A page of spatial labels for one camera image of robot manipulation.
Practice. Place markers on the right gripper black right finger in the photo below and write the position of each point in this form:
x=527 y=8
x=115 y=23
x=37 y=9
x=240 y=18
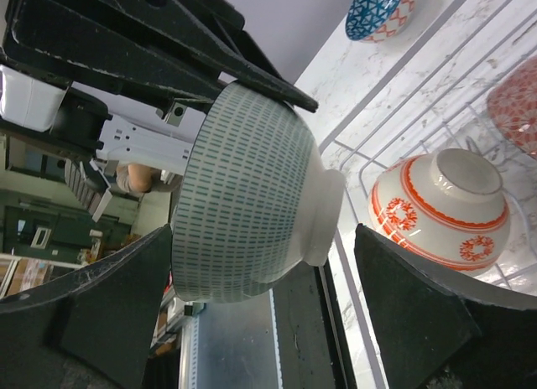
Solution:
x=439 y=328

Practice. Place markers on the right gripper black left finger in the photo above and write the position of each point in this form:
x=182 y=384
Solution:
x=91 y=328

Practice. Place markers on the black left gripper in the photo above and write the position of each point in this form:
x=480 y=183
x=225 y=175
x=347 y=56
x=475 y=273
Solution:
x=168 y=11

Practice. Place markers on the orange white floral bowl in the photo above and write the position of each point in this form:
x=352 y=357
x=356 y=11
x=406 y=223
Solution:
x=447 y=207

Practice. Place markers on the pale green glazed bowl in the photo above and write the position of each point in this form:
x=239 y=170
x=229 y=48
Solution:
x=255 y=201

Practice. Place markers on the red floral pattern bowl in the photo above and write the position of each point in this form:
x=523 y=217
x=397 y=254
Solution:
x=512 y=107

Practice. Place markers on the blue triangle pattern bowl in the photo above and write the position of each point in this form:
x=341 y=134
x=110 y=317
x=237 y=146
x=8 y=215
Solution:
x=375 y=21

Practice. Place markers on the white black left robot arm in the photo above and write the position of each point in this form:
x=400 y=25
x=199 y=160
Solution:
x=95 y=80

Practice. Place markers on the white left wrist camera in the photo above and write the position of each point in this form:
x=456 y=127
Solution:
x=28 y=102

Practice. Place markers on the clear wire dish rack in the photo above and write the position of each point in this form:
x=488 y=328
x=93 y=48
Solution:
x=429 y=94

